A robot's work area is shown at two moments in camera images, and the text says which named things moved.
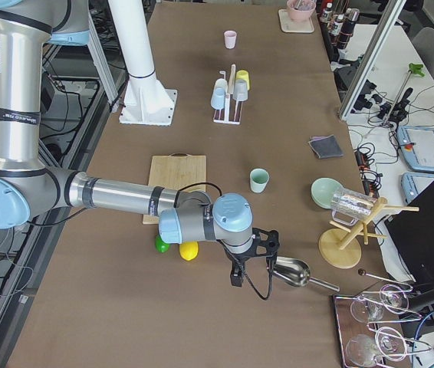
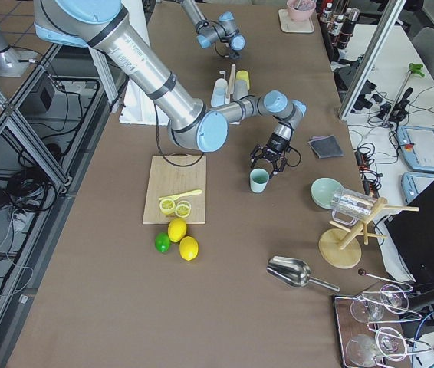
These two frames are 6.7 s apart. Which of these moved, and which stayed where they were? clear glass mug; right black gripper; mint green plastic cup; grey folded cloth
Moved: right black gripper
Stayed: mint green plastic cup; clear glass mug; grey folded cloth
